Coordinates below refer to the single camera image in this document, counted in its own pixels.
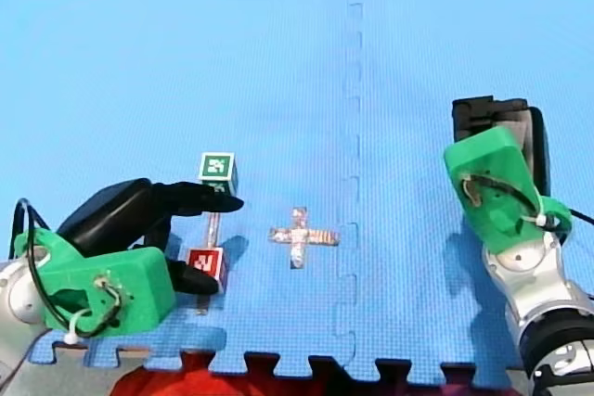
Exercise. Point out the green cube white marks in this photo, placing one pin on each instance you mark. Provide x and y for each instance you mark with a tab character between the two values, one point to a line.
214	167

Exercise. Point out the red cube white marks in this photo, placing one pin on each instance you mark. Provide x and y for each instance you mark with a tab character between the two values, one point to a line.
206	262

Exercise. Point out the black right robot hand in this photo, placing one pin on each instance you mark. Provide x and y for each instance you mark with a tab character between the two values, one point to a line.
533	136

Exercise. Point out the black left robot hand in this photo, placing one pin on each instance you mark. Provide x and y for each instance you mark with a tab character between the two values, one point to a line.
109	213

